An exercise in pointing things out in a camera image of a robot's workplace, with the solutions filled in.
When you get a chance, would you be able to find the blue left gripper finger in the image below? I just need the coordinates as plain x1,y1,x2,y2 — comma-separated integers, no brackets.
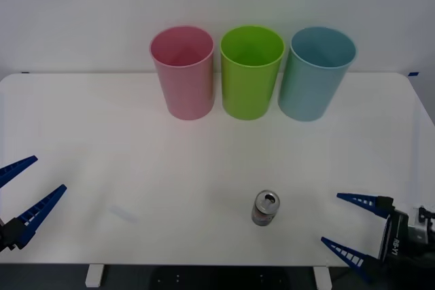
3,184,68,251
0,156,39,189

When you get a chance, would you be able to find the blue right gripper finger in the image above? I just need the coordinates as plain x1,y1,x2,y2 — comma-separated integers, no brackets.
336,193,396,219
320,236,387,285

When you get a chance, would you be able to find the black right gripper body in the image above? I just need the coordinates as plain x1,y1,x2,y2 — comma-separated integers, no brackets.
377,211,435,281

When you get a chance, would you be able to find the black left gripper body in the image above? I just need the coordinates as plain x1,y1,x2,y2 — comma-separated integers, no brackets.
0,220,15,254

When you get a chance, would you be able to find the silver drink can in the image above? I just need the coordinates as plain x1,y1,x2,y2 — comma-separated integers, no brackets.
251,189,281,228

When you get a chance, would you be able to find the white table leg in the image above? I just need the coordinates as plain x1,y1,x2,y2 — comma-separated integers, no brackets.
312,266,332,290
84,264,105,287

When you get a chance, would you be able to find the pale blue plastic bin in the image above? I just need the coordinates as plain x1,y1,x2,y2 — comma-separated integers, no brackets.
277,26,357,123

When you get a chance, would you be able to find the green plastic bin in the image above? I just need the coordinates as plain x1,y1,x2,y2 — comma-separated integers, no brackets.
220,24,285,121

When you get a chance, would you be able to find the pink plastic bin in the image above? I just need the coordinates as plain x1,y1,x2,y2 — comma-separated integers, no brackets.
149,25,215,121

